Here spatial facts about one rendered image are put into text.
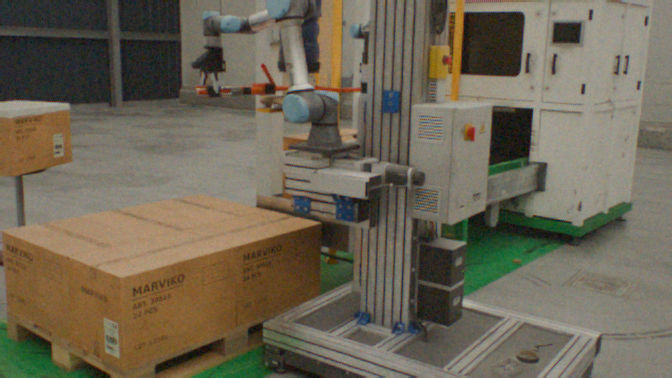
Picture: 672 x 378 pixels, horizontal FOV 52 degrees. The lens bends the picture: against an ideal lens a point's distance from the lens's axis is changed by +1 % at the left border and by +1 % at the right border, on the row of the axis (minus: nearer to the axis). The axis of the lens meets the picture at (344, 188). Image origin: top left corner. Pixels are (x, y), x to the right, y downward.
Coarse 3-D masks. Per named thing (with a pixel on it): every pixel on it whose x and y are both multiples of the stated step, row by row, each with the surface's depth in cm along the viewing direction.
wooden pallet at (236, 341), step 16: (16, 320) 334; (256, 320) 333; (16, 336) 336; (32, 336) 342; (48, 336) 315; (224, 336) 318; (240, 336) 326; (256, 336) 344; (64, 352) 308; (80, 352) 298; (176, 352) 297; (208, 352) 324; (224, 352) 320; (240, 352) 328; (64, 368) 310; (112, 368) 283; (144, 368) 285; (176, 368) 308; (192, 368) 309
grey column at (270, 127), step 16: (256, 0) 473; (256, 48) 480; (272, 48) 471; (256, 64) 482; (272, 64) 473; (256, 80) 484; (256, 96) 486; (256, 112) 489; (272, 128) 482; (256, 144) 493; (272, 144) 485; (256, 160) 496; (272, 160) 487; (256, 176) 498; (272, 176) 489; (256, 192) 501; (272, 192) 491
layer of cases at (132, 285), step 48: (48, 240) 317; (96, 240) 319; (144, 240) 321; (192, 240) 322; (240, 240) 324; (288, 240) 343; (48, 288) 309; (96, 288) 283; (144, 288) 279; (192, 288) 299; (240, 288) 322; (288, 288) 348; (96, 336) 288; (144, 336) 283; (192, 336) 303
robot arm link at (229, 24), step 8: (216, 16) 307; (224, 16) 303; (232, 16) 302; (216, 24) 304; (224, 24) 301; (232, 24) 302; (240, 24) 307; (216, 32) 309; (224, 32) 305; (232, 32) 303; (240, 32) 310
